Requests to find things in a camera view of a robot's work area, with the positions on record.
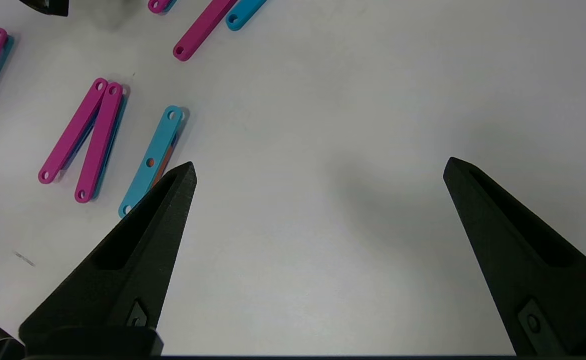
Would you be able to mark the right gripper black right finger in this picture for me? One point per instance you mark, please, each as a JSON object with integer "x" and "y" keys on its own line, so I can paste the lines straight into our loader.
{"x": 548, "y": 300}

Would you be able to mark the blue bar with orange underside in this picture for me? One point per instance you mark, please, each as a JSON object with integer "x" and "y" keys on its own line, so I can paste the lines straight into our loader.
{"x": 157, "y": 145}

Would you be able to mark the short blue flat bar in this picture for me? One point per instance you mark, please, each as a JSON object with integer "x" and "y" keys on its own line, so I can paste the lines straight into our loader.
{"x": 245, "y": 12}

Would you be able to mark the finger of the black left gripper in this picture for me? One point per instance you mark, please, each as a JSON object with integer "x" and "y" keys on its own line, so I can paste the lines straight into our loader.
{"x": 52, "y": 6}

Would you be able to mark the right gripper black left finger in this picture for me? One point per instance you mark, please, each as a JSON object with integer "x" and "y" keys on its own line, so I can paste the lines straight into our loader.
{"x": 122, "y": 280}

